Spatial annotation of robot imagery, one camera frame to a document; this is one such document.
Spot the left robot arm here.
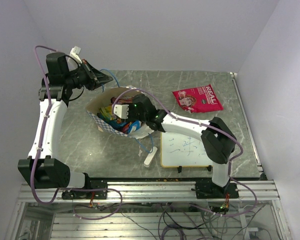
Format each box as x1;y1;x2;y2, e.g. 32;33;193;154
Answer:
17;52;113;199

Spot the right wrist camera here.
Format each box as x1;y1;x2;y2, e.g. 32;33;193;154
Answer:
112;104;129;118

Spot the blue snack bag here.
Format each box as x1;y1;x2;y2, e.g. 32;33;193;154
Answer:
109;119;142;134

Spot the white eraser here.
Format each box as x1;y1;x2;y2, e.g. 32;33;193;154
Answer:
143;146;158;168

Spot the checkered paper bag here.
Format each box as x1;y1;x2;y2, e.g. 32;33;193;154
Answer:
85;68;156;154

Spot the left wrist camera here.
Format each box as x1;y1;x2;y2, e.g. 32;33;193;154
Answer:
69;46;82;64

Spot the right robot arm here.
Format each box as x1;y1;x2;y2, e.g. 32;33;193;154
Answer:
112;93;237;198

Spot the aluminium rail frame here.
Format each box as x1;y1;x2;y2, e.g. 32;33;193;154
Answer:
5;179;292;240

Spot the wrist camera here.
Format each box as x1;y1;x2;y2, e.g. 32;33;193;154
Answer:
112;104;129;118
69;46;82;64

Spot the yellow framed whiteboard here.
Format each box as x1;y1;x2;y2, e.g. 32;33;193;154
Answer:
160;132;213;168

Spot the pink snack bag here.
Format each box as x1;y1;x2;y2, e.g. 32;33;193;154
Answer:
172;84;224;113

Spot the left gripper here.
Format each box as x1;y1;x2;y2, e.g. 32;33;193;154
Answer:
65;59;114;91

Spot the green yellow candy bag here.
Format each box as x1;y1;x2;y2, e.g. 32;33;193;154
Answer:
97;105;115;122

